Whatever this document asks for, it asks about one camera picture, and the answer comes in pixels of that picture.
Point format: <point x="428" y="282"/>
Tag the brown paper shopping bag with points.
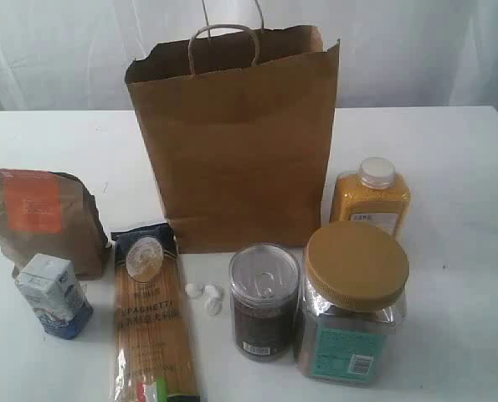
<point x="238" y="131"/>

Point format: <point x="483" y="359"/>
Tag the clear jar gold lid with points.
<point x="352" y="297"/>

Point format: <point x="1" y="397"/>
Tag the spaghetti pasta packet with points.
<point x="154" y="357"/>

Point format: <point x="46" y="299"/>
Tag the dark-filled can pull-tab lid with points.
<point x="264" y="281"/>

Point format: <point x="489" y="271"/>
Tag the yellow millet plastic bottle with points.
<point x="374" y="193"/>

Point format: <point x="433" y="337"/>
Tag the white blue milk carton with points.
<point x="50" y="287"/>

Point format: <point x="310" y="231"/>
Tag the white backdrop curtain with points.
<point x="72" y="55"/>

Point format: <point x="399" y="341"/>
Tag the brown pouch orange label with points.
<point x="53" y="214"/>

